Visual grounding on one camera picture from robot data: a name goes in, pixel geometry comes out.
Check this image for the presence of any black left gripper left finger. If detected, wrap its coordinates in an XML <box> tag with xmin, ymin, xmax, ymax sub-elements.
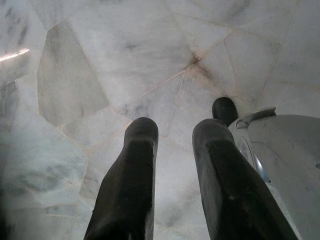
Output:
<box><xmin>83</xmin><ymin>116</ymin><xmax>160</xmax><ymax>240</ymax></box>

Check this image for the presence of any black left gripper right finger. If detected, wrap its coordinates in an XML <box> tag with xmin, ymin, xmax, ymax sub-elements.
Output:
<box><xmin>191</xmin><ymin>118</ymin><xmax>300</xmax><ymax>240</ymax></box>

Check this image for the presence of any black robot left foot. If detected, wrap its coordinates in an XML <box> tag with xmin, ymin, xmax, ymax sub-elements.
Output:
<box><xmin>212</xmin><ymin>97</ymin><xmax>239</xmax><ymax>128</ymax></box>

